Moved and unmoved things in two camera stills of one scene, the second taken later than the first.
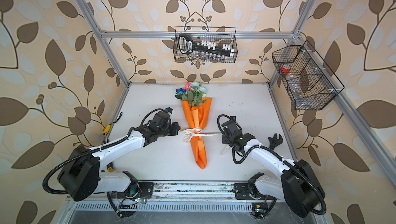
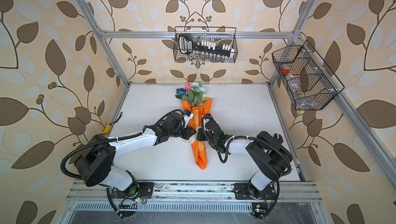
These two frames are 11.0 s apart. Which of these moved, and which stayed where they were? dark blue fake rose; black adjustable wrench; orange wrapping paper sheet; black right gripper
Moved: black right gripper
Stayed: orange wrapping paper sheet; black adjustable wrench; dark blue fake rose
